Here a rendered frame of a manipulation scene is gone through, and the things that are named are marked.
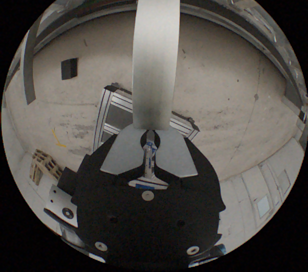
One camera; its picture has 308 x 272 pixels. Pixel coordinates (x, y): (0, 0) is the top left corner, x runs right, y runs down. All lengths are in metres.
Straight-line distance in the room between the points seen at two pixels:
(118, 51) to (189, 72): 0.63
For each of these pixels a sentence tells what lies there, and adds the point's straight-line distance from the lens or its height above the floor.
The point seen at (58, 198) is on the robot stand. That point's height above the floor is 0.94.
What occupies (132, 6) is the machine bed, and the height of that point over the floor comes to 0.17.
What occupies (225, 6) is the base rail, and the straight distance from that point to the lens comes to 0.36.
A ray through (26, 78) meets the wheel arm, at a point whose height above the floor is 0.84.
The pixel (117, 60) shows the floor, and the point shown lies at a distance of 0.99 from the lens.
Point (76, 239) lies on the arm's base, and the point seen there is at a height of 1.09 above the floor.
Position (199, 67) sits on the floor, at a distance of 1.01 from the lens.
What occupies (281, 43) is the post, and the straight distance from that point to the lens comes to 0.53.
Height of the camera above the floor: 0.94
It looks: 60 degrees down
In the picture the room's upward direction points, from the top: 180 degrees clockwise
